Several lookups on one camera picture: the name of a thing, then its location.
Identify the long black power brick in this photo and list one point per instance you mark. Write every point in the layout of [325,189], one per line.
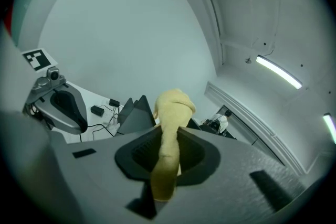
[97,110]

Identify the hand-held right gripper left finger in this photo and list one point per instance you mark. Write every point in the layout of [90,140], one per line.
[99,178]

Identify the small black power adapter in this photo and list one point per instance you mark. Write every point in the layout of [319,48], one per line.
[114,102]

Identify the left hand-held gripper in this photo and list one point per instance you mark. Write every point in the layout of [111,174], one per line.
[47,81]

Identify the yellow cloth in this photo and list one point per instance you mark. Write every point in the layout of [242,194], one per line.
[168,123]

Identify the black folded stand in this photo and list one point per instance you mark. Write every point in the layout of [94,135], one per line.
[136,120]

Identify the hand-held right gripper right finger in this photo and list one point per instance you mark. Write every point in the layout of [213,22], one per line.
[236,178]

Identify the ceiling tube light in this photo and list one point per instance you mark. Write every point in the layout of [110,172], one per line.
[279,72]

